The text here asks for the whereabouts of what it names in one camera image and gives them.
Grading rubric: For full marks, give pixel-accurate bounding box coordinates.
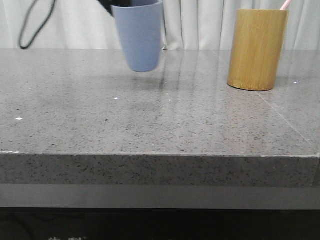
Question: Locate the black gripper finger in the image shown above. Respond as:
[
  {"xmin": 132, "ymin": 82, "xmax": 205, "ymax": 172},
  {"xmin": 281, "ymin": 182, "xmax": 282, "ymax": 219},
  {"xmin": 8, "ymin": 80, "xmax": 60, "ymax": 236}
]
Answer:
[{"xmin": 98, "ymin": 0, "xmax": 114, "ymax": 17}]

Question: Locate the white curtain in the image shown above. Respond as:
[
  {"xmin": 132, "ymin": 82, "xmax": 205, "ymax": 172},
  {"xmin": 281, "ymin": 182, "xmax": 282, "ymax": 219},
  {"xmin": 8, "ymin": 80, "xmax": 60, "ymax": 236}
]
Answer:
[{"xmin": 0, "ymin": 0, "xmax": 320, "ymax": 51}]

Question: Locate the black cable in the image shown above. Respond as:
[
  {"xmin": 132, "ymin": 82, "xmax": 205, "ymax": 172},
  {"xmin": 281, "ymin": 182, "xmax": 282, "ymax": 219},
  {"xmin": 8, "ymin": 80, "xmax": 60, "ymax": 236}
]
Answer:
[{"xmin": 18, "ymin": 0, "xmax": 57, "ymax": 50}]

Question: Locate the bamboo cylindrical holder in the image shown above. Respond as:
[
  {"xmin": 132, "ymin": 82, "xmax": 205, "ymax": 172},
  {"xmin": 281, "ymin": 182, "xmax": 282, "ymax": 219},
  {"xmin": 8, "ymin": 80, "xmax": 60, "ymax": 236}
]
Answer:
[{"xmin": 227, "ymin": 9, "xmax": 289, "ymax": 92}]

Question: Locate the blue plastic cup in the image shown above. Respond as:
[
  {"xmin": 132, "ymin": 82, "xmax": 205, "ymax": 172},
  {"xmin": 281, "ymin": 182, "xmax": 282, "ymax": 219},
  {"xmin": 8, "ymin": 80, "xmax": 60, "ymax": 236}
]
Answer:
[{"xmin": 112, "ymin": 0, "xmax": 163, "ymax": 72}]

